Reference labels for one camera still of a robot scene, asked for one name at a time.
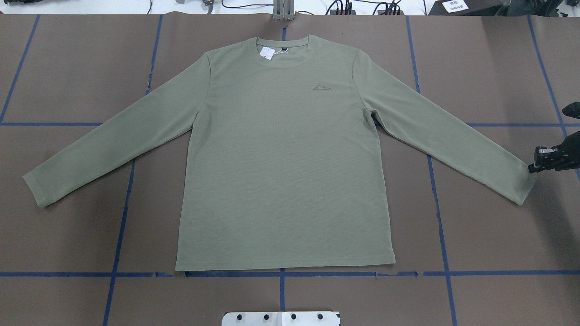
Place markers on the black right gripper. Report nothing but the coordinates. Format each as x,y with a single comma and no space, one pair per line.
563,156

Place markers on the olive green long-sleeve shirt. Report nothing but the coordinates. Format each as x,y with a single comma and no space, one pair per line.
284,164

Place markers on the black monitor with label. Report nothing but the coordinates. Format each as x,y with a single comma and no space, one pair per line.
468,7

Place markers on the white paper hang tag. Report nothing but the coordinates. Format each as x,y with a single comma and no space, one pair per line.
267,52

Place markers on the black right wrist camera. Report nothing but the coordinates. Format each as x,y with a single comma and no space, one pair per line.
572,110

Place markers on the grey aluminium frame post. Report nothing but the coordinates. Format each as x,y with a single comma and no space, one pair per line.
283,10

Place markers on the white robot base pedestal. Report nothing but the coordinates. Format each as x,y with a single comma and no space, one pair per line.
292,318

